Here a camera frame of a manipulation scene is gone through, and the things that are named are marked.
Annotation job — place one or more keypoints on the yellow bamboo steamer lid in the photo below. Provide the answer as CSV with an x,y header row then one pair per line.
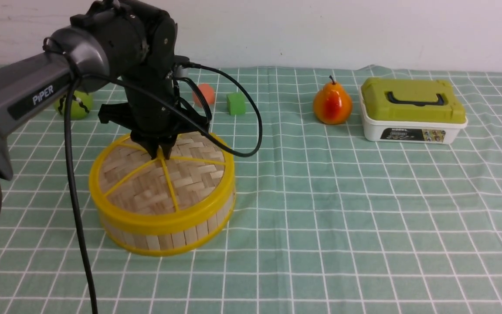
x,y
193,189

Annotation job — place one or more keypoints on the yellow bamboo steamer basket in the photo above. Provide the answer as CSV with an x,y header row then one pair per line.
x,y
170,234

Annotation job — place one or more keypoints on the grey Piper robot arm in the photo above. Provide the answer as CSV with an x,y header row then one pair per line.
x,y
129,39

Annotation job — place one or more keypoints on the green checkered tablecloth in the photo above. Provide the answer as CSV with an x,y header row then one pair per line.
x,y
327,222

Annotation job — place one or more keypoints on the orange toy pear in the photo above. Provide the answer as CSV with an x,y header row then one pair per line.
x,y
332,105

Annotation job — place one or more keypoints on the green toy watermelon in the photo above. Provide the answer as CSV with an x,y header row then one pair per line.
x,y
80,107

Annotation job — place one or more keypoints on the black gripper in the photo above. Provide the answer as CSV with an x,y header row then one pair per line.
x,y
153,111

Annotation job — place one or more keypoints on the orange foam cube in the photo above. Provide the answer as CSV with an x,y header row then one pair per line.
x,y
208,93

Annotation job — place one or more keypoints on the green foam cube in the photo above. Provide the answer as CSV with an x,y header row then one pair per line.
x,y
236,103

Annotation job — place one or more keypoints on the white box green lid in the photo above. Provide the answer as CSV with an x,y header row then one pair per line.
x,y
415,110

